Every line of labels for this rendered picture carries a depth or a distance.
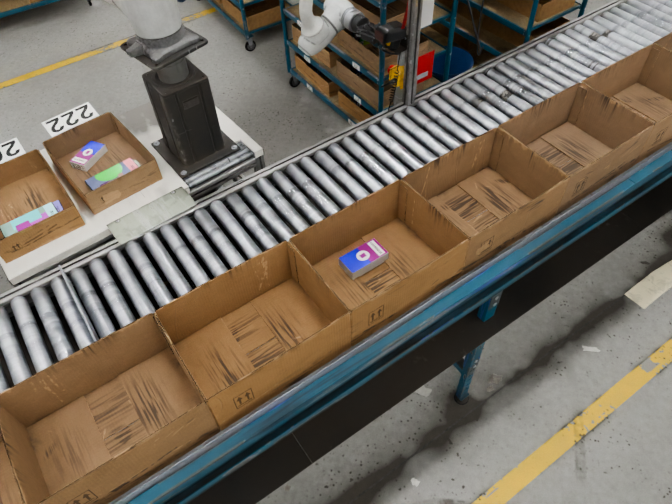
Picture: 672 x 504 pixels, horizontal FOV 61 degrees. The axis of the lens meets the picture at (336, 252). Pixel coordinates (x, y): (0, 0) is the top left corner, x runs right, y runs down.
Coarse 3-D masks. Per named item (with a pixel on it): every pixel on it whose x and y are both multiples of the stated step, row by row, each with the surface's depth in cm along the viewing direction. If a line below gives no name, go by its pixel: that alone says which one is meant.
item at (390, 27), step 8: (392, 24) 212; (400, 24) 213; (376, 32) 212; (384, 32) 209; (392, 32) 210; (400, 32) 212; (384, 40) 210; (392, 40) 212; (400, 40) 217; (392, 48) 217
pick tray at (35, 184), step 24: (0, 168) 207; (24, 168) 213; (48, 168) 215; (0, 192) 210; (24, 192) 210; (48, 192) 209; (0, 216) 202; (72, 216) 194; (0, 240) 183; (24, 240) 188; (48, 240) 194
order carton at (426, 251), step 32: (384, 192) 165; (416, 192) 161; (320, 224) 156; (352, 224) 166; (384, 224) 176; (416, 224) 170; (448, 224) 155; (320, 256) 166; (416, 256) 167; (448, 256) 149; (352, 288) 161; (384, 288) 161; (416, 288) 150; (352, 320) 140; (384, 320) 151
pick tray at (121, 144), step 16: (80, 128) 220; (96, 128) 225; (112, 128) 229; (48, 144) 216; (64, 144) 220; (80, 144) 224; (112, 144) 226; (128, 144) 225; (64, 160) 221; (112, 160) 219; (144, 160) 219; (64, 176) 213; (80, 176) 214; (128, 176) 202; (144, 176) 207; (160, 176) 212; (80, 192) 197; (96, 192) 197; (112, 192) 202; (128, 192) 206; (96, 208) 201
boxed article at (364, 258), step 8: (376, 240) 167; (360, 248) 166; (368, 248) 166; (376, 248) 166; (384, 248) 165; (344, 256) 164; (352, 256) 164; (360, 256) 164; (368, 256) 164; (376, 256) 164; (384, 256) 165; (344, 264) 162; (352, 264) 162; (360, 264) 162; (368, 264) 162; (376, 264) 165; (352, 272) 160; (360, 272) 162
